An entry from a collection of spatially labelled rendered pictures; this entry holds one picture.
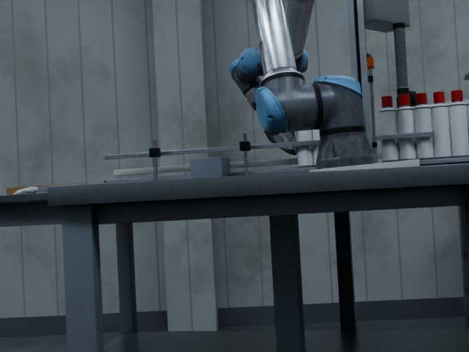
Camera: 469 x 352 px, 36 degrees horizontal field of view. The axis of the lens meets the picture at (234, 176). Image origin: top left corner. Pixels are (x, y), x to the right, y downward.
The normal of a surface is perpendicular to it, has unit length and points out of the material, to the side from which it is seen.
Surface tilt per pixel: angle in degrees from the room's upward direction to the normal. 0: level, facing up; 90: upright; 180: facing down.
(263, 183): 90
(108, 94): 90
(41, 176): 90
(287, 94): 70
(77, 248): 90
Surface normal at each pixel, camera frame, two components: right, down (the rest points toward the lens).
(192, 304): -0.04, -0.04
